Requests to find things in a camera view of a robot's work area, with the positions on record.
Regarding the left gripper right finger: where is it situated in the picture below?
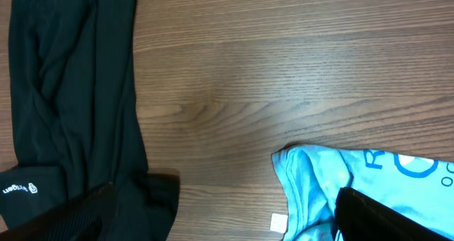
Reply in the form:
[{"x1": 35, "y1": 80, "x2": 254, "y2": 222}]
[{"x1": 335, "y1": 187, "x2": 449, "y2": 241}]

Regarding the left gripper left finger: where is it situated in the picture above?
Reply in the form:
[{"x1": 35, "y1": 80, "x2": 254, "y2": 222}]
[{"x1": 1, "y1": 183, "x2": 117, "y2": 241}]

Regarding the light blue printed t-shirt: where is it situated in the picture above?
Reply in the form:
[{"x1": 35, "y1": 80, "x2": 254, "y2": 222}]
[{"x1": 271, "y1": 145, "x2": 453, "y2": 240}]

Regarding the black garment with white logo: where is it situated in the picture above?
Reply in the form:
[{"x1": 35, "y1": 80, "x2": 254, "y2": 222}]
[{"x1": 1, "y1": 0, "x2": 179, "y2": 241}]

